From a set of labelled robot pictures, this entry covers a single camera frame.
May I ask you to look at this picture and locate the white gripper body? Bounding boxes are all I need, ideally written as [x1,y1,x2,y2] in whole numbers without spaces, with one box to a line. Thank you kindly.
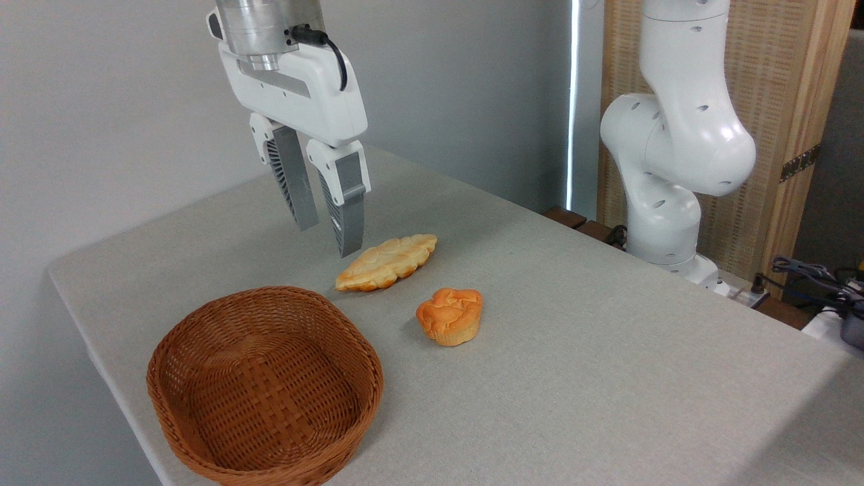
[216,39,370,149]

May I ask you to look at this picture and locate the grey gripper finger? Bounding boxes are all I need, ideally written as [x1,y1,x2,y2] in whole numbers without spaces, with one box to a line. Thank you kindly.
[306,138,371,259]
[248,113,319,232]

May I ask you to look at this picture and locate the round orange bread bun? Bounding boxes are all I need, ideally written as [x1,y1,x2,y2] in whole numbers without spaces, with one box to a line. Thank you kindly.
[416,288,483,347]

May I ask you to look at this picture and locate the flat golden leaf-shaped bread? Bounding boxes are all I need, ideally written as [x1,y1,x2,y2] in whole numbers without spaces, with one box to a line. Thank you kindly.
[335,234,438,292]

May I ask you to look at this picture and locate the dark brown wooden slat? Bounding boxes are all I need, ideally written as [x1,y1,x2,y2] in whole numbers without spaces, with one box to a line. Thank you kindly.
[542,206,588,230]
[577,219,625,249]

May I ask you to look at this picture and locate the brown woven wicker basket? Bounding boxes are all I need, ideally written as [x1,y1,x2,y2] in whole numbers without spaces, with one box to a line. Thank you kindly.
[146,286,384,486]

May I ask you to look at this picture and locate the grey tablecloth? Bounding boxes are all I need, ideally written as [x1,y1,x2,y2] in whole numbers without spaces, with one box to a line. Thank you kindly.
[47,140,864,486]

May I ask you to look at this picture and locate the white power strip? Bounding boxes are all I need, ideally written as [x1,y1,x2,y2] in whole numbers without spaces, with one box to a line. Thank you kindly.
[722,278,770,309]

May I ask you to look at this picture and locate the brass screen hinge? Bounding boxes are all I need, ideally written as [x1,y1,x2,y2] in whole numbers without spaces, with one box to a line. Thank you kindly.
[780,144,822,183]

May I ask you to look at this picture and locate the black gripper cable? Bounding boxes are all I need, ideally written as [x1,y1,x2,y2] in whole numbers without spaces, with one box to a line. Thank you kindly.
[287,25,349,92]

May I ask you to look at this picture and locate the blue and black cable bundle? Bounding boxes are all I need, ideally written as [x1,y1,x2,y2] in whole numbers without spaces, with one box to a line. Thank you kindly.
[769,255,864,318]

